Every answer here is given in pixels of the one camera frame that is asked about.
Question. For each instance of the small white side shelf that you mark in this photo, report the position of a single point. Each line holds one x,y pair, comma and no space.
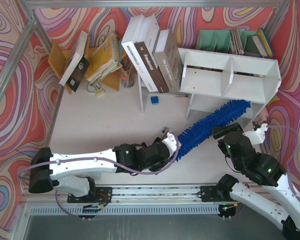
144,93

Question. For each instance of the white wooden bookshelf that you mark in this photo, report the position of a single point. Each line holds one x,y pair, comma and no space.
211,79

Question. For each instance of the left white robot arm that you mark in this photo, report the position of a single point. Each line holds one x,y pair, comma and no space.
74,173

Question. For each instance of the black and white book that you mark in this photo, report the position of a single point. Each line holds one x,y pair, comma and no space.
76,64

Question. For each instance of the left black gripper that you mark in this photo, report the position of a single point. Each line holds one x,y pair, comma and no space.
165,150

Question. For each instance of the brown Fredonia book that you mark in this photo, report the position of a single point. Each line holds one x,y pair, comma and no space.
146,44

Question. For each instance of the blue microfiber duster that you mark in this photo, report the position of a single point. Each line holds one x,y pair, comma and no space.
201,130

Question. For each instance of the blue yellow book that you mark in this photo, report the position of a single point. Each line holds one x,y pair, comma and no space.
265,41

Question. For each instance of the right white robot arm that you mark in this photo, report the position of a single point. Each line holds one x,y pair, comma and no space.
285,213

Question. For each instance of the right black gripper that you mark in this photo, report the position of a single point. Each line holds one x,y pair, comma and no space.
226,130

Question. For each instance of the blue pencil sharpener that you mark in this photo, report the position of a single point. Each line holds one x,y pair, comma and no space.
154,100

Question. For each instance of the grey black stapler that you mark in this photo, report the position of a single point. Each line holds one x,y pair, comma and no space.
164,131

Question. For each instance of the stack of yellow books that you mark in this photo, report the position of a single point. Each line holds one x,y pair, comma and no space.
104,60

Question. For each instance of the grey Lonely Ones book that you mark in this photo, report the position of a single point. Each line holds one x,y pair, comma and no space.
169,60

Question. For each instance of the clear cup of pencils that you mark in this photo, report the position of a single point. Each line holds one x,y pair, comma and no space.
127,73

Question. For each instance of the green desk organizer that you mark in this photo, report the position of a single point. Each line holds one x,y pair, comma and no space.
221,41

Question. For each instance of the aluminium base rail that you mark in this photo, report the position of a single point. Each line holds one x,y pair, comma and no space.
129,200

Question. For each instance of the white Mademoiselle book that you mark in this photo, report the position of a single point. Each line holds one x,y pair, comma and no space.
129,42

